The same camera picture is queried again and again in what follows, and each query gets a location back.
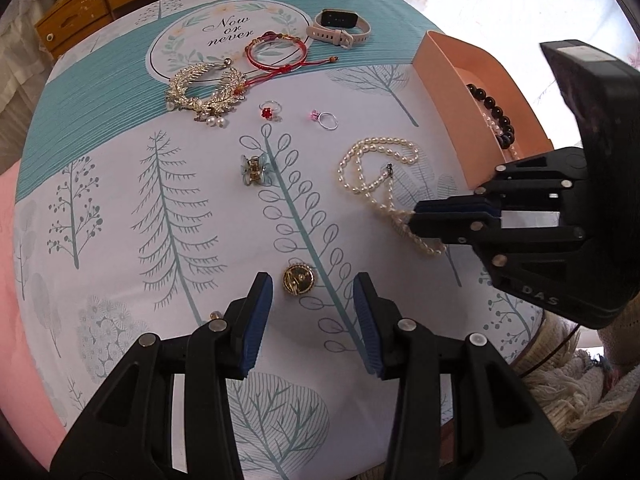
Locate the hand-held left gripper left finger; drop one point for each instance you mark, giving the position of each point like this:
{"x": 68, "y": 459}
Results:
{"x": 257, "y": 321}

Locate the round gold brooch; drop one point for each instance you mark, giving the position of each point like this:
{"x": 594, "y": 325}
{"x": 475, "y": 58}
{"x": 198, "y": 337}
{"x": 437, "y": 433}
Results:
{"x": 298, "y": 277}

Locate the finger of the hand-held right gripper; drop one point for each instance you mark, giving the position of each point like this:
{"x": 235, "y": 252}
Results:
{"x": 455, "y": 205}
{"x": 450, "y": 227}

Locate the cream woven cloth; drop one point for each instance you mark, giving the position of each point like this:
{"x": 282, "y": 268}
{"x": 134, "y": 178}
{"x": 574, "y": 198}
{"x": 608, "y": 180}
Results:
{"x": 550, "y": 385}

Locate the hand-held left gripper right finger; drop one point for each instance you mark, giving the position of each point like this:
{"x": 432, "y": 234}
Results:
{"x": 366, "y": 321}

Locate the pink storage box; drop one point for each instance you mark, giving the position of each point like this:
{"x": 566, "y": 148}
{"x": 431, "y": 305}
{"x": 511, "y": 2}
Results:
{"x": 450, "y": 110}

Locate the white leaf print curtain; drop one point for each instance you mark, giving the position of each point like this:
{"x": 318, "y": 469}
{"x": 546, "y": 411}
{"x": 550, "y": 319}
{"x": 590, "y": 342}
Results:
{"x": 475, "y": 0}

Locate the pink bedding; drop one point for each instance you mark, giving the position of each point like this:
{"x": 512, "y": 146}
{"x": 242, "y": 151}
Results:
{"x": 20, "y": 310}

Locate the gold leaf hair ornament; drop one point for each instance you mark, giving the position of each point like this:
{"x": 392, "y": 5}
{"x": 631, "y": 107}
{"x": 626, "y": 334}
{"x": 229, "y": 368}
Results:
{"x": 182, "y": 82}

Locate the wooden drawer cabinet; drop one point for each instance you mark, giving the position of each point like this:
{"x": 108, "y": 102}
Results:
{"x": 75, "y": 10}

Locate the blue hair claw clip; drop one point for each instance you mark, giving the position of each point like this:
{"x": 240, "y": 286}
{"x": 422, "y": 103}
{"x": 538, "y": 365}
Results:
{"x": 255, "y": 167}

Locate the tree print tablecloth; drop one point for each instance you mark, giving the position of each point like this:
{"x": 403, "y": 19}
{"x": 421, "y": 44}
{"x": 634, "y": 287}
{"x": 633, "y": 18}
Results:
{"x": 200, "y": 220}

